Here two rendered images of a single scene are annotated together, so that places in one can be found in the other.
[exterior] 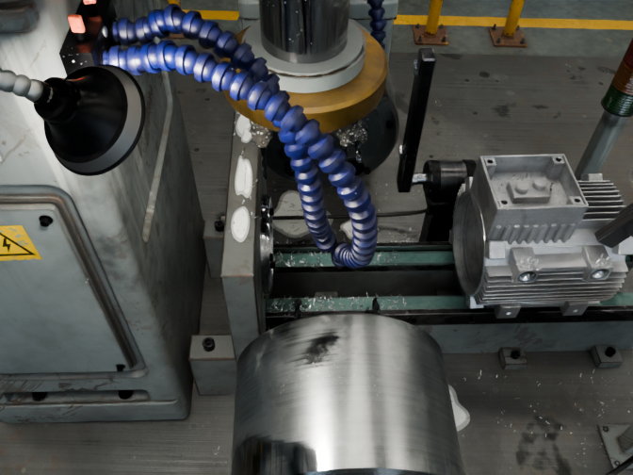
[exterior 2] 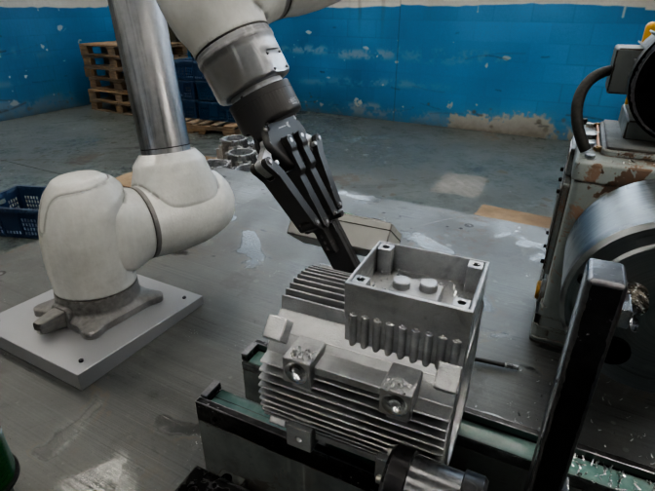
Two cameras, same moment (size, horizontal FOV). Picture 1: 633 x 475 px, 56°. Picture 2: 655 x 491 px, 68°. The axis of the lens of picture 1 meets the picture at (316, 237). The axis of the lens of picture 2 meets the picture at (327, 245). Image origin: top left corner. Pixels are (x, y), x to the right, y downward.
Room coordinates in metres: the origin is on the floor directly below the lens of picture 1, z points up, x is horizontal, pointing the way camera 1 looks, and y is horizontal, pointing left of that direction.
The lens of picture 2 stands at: (0.97, -0.16, 1.38)
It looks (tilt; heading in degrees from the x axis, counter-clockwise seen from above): 27 degrees down; 209
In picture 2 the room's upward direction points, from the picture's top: straight up
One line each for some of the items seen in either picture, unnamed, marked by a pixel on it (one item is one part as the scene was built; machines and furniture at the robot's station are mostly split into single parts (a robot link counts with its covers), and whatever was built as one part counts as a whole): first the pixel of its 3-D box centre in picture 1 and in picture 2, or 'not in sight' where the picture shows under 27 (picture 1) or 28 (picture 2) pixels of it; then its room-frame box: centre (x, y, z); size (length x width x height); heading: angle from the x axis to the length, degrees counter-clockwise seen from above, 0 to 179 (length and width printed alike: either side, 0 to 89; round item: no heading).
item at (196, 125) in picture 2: not in sight; (205, 94); (-3.62, -4.44, 0.39); 1.20 x 0.80 x 0.79; 98
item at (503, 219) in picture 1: (524, 198); (416, 302); (0.57, -0.29, 1.11); 0.12 x 0.11 x 0.07; 94
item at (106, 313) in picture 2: not in sight; (90, 298); (0.49, -0.97, 0.86); 0.22 x 0.18 x 0.06; 179
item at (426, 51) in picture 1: (414, 127); (555, 434); (0.70, -0.14, 1.12); 0.04 x 0.03 x 0.26; 93
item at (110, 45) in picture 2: not in sight; (138, 76); (-4.01, -6.01, 0.45); 1.26 x 0.86 x 0.89; 90
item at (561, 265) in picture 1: (532, 240); (375, 362); (0.57, -0.33, 1.01); 0.20 x 0.19 x 0.19; 94
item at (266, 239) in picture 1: (268, 244); not in sight; (0.55, 0.07, 1.01); 0.15 x 0.02 x 0.15; 3
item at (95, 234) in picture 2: not in sight; (92, 229); (0.46, -0.97, 0.99); 0.18 x 0.16 x 0.22; 165
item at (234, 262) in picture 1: (228, 262); not in sight; (0.55, 0.13, 0.97); 0.30 x 0.11 x 0.34; 3
